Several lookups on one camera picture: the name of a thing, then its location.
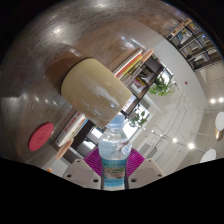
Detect orange chairs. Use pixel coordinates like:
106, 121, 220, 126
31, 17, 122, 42
46, 48, 155, 174

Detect ceiling lights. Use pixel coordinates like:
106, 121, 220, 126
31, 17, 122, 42
151, 96, 224, 164

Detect potted green plant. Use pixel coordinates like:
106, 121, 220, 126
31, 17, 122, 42
148, 74, 176, 98
128, 104, 151, 129

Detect tall wall bookshelf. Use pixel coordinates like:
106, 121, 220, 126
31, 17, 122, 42
165, 18, 224, 72

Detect dark low shelf unit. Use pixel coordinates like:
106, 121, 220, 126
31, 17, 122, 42
71, 54, 174, 158

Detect cream ceramic cup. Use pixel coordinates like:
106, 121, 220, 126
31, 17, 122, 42
60, 57, 133, 129

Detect clear water bottle blue cap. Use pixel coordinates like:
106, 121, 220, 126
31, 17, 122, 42
97, 114, 133, 191

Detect ceiling air conditioner unit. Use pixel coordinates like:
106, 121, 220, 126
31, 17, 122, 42
136, 141, 156, 159

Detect flat round red coaster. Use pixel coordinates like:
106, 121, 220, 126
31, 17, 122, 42
28, 122, 55, 152

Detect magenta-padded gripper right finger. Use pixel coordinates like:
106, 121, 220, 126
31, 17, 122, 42
126, 147, 166, 190

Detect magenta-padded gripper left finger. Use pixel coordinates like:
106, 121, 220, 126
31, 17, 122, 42
63, 147, 103, 190

